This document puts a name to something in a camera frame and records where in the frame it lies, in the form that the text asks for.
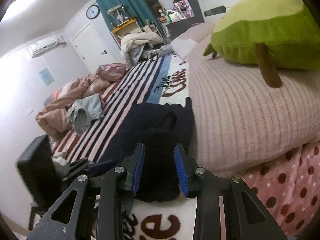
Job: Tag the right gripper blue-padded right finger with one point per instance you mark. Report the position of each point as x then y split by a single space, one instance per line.
188 172

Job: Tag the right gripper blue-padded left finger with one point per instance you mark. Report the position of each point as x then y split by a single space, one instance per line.
134 166

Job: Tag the dark navy garment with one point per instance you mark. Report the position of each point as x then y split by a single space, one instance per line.
159 128

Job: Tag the pile of light clothes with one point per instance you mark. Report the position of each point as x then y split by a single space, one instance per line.
133 45

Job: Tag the pink-brown crumpled duvet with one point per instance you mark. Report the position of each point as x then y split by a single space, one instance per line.
53 118

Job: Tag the grey-green crumpled garment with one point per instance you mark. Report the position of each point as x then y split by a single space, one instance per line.
83 112

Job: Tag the pink ribbed quilt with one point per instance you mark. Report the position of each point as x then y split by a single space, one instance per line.
240 122

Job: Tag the striped pink navy blanket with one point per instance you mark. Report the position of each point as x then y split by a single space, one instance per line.
159 80

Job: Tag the pink satin bag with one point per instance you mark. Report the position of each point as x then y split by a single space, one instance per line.
111 72

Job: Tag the pink polka dot sheet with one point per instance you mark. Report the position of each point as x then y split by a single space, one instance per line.
288 186

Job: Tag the white door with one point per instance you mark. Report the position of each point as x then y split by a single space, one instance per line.
91 48

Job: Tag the white air conditioner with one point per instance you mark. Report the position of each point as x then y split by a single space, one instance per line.
44 45

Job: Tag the yellow wooden shelf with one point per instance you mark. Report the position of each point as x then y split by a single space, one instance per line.
128 27

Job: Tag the dark cluttered desk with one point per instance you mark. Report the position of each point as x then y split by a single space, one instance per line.
179 27

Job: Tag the teal curtain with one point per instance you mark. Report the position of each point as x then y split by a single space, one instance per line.
136 8

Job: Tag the green avocado plush toy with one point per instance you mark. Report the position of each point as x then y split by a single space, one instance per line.
271 34

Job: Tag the light blue wall poster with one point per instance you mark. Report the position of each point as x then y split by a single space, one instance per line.
46 77

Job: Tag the round wall clock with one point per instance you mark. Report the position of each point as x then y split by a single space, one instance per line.
93 12

